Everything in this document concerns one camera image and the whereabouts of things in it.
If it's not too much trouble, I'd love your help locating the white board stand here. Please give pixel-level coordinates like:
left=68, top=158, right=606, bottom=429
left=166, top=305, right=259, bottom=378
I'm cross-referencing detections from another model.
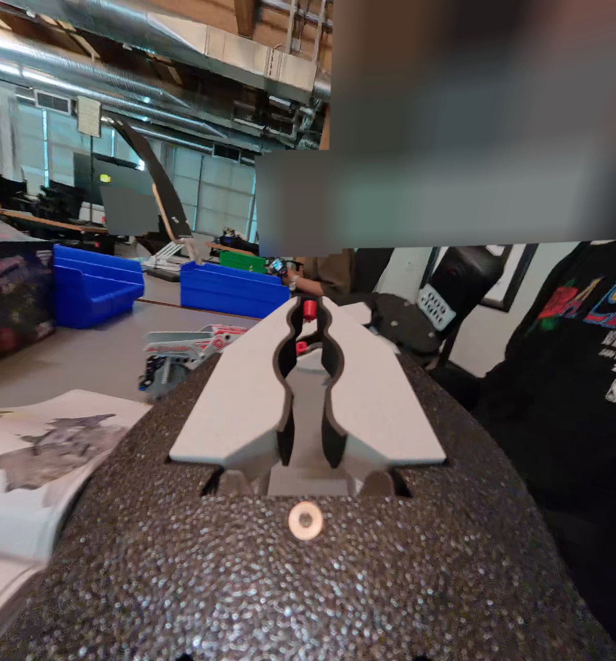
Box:
left=143, top=239, right=208, bottom=282

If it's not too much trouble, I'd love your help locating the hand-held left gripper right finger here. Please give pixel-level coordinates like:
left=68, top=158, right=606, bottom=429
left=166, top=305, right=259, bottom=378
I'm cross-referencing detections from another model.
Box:
left=315, top=295, right=448, bottom=472

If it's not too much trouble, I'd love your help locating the grey red toy truck model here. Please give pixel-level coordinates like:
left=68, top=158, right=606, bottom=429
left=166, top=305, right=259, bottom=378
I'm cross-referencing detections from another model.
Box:
left=138, top=324, right=252, bottom=401

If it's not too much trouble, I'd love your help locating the green plastic bin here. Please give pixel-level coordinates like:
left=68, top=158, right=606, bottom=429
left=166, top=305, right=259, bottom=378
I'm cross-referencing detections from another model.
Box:
left=220, top=250, right=267, bottom=274

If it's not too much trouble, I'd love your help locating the silver ventilation duct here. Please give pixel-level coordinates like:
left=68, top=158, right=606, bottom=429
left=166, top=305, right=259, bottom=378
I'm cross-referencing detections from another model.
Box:
left=0, top=23, right=267, bottom=143

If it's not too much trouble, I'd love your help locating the instruction board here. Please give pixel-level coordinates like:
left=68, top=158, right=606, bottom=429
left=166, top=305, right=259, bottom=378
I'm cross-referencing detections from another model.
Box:
left=109, top=116, right=192, bottom=241

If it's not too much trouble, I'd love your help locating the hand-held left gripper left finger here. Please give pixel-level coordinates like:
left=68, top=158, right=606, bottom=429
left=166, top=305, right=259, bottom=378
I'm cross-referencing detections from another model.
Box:
left=168, top=297, right=309, bottom=471

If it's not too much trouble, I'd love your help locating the building instruction booklet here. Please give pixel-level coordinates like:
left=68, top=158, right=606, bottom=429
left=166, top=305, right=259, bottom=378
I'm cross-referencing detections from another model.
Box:
left=0, top=390, right=154, bottom=641

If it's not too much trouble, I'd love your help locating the blue plastic bin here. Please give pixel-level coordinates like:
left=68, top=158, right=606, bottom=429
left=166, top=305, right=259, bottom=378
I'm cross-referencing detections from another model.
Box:
left=54, top=244, right=145, bottom=329
left=180, top=261, right=291, bottom=319

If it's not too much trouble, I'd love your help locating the black toy set box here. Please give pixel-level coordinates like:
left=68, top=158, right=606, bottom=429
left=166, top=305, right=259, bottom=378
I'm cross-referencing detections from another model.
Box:
left=0, top=240, right=56, bottom=370

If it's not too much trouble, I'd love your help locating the framed marker sign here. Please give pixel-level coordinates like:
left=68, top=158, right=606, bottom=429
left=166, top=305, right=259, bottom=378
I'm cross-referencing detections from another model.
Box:
left=421, top=244, right=539, bottom=314

